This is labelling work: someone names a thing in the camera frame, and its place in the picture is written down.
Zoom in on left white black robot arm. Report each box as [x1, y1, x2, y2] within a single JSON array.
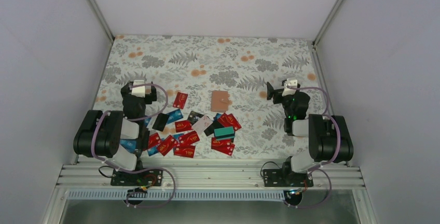
[[73, 80, 157, 185]]

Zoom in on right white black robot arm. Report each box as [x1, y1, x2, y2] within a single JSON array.
[[266, 79, 354, 186]]

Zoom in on black card left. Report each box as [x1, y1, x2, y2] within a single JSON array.
[[152, 113, 169, 132]]

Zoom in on blue card far left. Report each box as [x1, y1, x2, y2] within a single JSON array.
[[120, 139, 136, 153]]

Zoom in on blue card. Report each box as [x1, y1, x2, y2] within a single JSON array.
[[167, 109, 183, 124], [120, 139, 136, 153]]

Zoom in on blue card upper left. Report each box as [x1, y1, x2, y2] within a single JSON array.
[[167, 109, 183, 124]]

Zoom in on lone red card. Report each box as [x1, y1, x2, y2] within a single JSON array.
[[172, 92, 188, 109]]

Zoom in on red card lower left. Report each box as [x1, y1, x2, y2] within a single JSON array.
[[157, 135, 176, 156]]

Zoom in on red vip card right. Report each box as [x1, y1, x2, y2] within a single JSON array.
[[217, 113, 242, 131]]

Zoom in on red vip card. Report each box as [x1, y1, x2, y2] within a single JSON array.
[[173, 145, 196, 158], [217, 113, 242, 131], [178, 131, 200, 146]]

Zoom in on small black logo card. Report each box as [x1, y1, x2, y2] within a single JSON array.
[[187, 111, 204, 124]]

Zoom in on red vip card upper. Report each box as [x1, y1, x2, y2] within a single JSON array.
[[178, 131, 200, 146]]

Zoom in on teal card with black stripe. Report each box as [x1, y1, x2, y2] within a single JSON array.
[[214, 127, 235, 140]]

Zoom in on white pink card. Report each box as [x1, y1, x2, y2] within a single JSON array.
[[192, 115, 213, 134]]

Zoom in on red vip card bottom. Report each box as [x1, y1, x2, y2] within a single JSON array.
[[173, 145, 196, 158]]

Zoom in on red card pair right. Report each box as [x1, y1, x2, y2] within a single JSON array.
[[211, 137, 235, 156]]

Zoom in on floral patterned table mat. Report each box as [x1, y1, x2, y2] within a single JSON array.
[[94, 35, 325, 159]]

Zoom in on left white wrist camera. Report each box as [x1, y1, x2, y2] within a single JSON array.
[[131, 80, 146, 98]]

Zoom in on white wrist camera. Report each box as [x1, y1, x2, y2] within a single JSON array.
[[282, 78, 298, 96], [131, 80, 146, 98]]

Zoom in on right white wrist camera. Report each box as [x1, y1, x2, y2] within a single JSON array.
[[282, 78, 298, 96]]

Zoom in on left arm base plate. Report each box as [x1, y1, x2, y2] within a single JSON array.
[[110, 169, 163, 187]]

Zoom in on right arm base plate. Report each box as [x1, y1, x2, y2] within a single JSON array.
[[263, 169, 314, 188]]

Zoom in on aluminium rail frame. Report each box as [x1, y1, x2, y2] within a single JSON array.
[[43, 157, 377, 223]]

